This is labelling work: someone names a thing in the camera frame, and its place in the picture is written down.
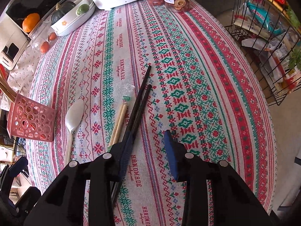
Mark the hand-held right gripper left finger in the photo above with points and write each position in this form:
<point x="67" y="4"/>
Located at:
<point x="124" y="153"/>

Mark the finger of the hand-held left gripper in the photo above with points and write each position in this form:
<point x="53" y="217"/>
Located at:
<point x="19" y="167"/>

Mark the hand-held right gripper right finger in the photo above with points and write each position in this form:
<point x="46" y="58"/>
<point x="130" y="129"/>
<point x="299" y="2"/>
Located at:
<point x="170" y="153"/>

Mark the plastic-wrapped wooden chopsticks pair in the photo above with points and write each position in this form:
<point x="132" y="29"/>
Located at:
<point x="120" y="120"/>

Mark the pink plastic basket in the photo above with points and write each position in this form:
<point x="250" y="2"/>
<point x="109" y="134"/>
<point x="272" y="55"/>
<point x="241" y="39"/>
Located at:
<point x="33" y="120"/>

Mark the black chopstick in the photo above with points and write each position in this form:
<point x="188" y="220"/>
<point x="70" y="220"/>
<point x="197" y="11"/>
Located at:
<point x="141" y="89"/>
<point x="143" y="101"/>

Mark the white plastic spoon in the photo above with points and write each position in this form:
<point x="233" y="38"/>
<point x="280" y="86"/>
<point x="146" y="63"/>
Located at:
<point x="74" y="113"/>

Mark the pile of wooden chopsticks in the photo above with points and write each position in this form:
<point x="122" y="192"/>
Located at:
<point x="7" y="87"/>

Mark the patterned woven tablecloth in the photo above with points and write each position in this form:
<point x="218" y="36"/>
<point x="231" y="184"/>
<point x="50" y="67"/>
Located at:
<point x="188" y="98"/>

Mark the floral side table cloth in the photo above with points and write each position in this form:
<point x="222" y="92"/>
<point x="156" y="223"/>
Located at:
<point x="21" y="75"/>

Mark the white air fryer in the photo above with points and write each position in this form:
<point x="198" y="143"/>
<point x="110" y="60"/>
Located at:
<point x="10" y="51"/>

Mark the small oranges in jar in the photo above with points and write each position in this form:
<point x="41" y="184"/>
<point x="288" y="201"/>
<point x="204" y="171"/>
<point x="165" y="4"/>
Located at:
<point x="44" y="47"/>

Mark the glass jar with wooden lid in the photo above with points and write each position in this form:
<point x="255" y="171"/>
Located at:
<point x="44" y="40"/>

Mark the white flowered ceramic dish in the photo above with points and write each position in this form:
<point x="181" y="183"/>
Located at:
<point x="75" y="20"/>

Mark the large orange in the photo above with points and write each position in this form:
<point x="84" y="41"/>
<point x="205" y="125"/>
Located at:
<point x="31" y="22"/>

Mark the dark green pumpkin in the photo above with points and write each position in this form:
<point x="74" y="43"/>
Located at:
<point x="62" y="13"/>

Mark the snack packets in rack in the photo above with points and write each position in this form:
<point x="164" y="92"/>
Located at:
<point x="265" y="23"/>

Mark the black microwave oven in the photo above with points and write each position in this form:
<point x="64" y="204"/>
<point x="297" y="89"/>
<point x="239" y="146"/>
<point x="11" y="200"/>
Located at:
<point x="28" y="2"/>

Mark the leafy green vegetables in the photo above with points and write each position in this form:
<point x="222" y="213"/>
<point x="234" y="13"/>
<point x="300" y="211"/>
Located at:
<point x="294" y="16"/>

